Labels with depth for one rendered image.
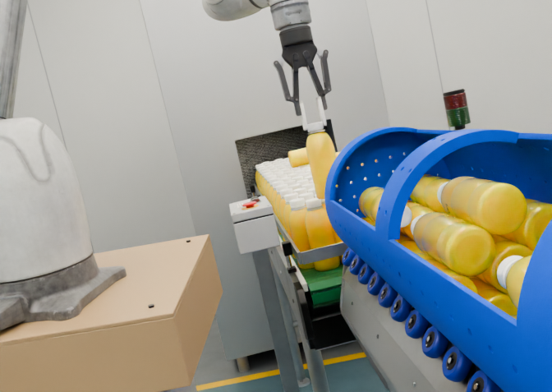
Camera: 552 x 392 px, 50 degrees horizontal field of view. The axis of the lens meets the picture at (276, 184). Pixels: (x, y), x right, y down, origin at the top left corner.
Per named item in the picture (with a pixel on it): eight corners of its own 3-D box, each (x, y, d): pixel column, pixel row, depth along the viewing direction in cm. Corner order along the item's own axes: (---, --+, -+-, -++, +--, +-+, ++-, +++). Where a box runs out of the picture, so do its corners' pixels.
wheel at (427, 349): (441, 329, 80) (454, 335, 80) (429, 318, 84) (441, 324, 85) (426, 359, 80) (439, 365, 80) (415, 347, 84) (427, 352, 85)
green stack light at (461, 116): (453, 126, 170) (450, 110, 169) (444, 126, 176) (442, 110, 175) (475, 122, 170) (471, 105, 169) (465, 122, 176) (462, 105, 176)
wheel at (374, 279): (379, 273, 109) (389, 277, 110) (373, 267, 114) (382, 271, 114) (369, 295, 110) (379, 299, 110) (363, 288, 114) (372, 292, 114)
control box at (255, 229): (240, 255, 142) (230, 214, 141) (236, 239, 162) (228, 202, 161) (281, 246, 143) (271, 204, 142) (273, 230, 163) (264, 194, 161)
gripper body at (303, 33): (278, 29, 135) (287, 70, 136) (314, 21, 136) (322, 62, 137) (274, 34, 142) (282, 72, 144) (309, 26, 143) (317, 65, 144)
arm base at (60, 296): (-65, 344, 80) (-76, 305, 79) (31, 283, 101) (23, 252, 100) (57, 333, 76) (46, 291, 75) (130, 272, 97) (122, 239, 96)
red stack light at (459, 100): (450, 109, 169) (448, 96, 168) (441, 110, 175) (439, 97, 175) (471, 104, 169) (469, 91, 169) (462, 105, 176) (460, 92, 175)
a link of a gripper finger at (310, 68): (299, 54, 142) (305, 52, 142) (319, 98, 143) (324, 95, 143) (301, 52, 138) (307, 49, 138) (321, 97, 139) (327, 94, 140)
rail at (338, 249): (303, 265, 141) (301, 252, 140) (303, 264, 142) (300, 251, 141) (464, 225, 144) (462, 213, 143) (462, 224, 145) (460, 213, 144)
